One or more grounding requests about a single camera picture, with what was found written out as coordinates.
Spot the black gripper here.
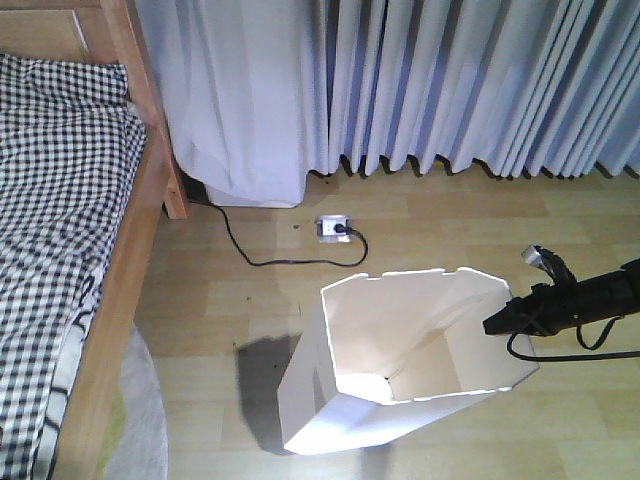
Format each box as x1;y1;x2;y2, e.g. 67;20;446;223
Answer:
483;284;575;336

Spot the white plastic trash bin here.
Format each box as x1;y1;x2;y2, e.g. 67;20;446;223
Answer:
277;267;537;455

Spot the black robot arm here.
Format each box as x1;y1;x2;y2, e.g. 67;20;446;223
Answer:
483;260;639;337

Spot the floor power socket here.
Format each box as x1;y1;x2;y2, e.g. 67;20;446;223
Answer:
315;214;351;243

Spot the light blue curtain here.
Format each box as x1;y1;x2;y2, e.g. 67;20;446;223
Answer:
137;0;639;187

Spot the round grey rug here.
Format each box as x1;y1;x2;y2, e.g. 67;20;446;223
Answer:
97;329;168;479

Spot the black white checkered bedsheet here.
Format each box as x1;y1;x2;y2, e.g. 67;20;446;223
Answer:
1;54;147;479

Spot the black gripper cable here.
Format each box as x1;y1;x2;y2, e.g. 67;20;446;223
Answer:
506;315;640;362

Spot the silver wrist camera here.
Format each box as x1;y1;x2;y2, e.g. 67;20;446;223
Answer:
521;245;545;270

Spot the black power cord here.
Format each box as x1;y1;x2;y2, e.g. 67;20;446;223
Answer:
192;198;370;269

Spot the wooden bed frame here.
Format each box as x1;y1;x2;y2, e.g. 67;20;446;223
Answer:
1;1;187;479

